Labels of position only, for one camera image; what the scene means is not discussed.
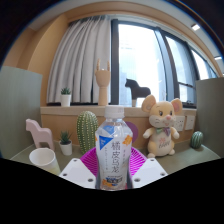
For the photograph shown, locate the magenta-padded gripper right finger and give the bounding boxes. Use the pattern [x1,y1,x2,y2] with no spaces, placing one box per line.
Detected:
[129,146,168,190]

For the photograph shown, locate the pink horse figurine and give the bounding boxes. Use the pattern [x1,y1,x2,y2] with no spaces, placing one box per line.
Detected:
[25,118,55,152]

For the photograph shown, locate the small plant in white pot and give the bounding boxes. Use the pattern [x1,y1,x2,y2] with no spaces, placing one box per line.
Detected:
[60,87,72,108]
[58,130,73,157]

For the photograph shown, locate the clear plastic drink bottle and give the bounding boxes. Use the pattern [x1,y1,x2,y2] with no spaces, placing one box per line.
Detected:
[94,104,134,191]

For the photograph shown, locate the white wall power outlet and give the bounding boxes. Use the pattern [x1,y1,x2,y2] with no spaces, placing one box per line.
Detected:
[173,115,186,132]
[184,115,196,131]

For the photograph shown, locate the beige mouse plush toy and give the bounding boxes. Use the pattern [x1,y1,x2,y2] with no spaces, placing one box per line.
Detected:
[140,94,184,159]

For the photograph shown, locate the large grey-green desk partition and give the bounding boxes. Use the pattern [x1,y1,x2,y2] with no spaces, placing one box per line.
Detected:
[195,77,224,158]

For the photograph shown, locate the ceiling lights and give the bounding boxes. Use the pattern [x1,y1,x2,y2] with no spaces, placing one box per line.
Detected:
[190,23,223,61]

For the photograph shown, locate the black horse figurine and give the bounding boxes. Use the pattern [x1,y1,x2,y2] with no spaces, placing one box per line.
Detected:
[124,78,152,108]

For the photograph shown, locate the white pleated curtain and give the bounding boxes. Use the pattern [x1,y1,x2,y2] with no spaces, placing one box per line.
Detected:
[46,15,113,104]

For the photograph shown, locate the wooden hand model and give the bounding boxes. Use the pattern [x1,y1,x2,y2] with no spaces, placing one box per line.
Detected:
[94,58,112,107]

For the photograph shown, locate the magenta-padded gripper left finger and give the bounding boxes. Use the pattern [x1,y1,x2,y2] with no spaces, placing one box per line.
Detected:
[59,147,99,190]

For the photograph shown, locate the dark-framed window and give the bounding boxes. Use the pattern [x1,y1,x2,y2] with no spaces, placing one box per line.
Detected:
[110,18,218,108]

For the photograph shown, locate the pale yellow paper cup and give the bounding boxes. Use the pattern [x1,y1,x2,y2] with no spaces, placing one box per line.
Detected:
[28,147,62,177]

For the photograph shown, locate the round green ceramic cactus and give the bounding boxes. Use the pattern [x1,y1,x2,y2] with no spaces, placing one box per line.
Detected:
[190,130,204,150]

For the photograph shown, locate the tall green ceramic cactus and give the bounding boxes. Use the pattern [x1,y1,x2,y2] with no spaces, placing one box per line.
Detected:
[76,110,99,155]

